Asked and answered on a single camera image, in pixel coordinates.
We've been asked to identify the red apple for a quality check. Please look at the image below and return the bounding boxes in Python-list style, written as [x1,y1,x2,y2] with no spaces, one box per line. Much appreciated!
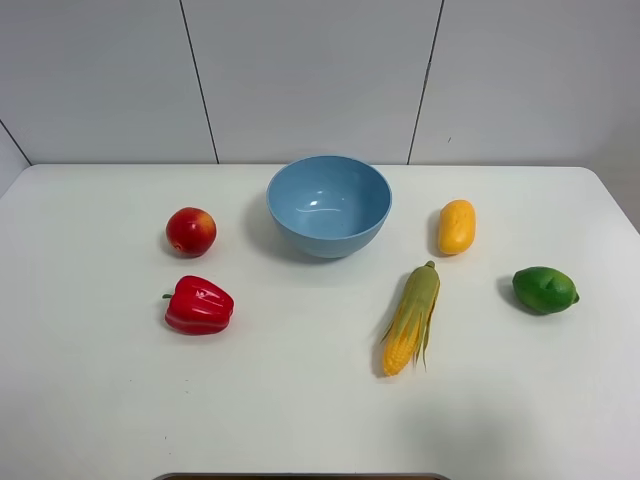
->
[165,207,217,257]

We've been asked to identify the yellow mango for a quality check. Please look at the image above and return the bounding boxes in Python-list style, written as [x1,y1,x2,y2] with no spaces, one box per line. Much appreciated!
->
[438,199,476,255]

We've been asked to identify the green lime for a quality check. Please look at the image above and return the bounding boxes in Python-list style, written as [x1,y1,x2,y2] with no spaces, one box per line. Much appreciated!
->
[512,266,580,315]

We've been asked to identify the blue plastic bowl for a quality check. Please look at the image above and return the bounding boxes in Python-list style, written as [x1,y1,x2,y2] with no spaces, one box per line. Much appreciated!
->
[266,156,392,259]

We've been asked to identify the corn cob with husk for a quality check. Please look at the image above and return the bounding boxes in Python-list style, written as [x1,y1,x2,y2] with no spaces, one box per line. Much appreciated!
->
[382,260,441,377]

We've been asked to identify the red bell pepper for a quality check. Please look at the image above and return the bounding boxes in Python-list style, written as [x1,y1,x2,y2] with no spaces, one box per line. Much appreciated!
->
[162,275,234,335]

